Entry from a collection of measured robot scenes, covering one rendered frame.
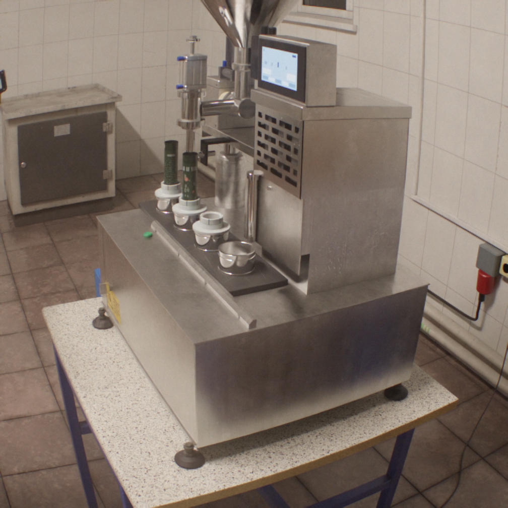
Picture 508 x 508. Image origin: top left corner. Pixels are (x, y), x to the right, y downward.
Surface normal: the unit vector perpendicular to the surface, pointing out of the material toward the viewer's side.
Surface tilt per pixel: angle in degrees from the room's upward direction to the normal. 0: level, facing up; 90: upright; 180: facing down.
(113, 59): 90
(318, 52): 90
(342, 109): 90
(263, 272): 0
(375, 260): 90
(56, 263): 0
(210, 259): 0
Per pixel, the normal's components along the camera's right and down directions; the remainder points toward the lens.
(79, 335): 0.03, -0.91
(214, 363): 0.44, 0.39
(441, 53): -0.90, 0.17
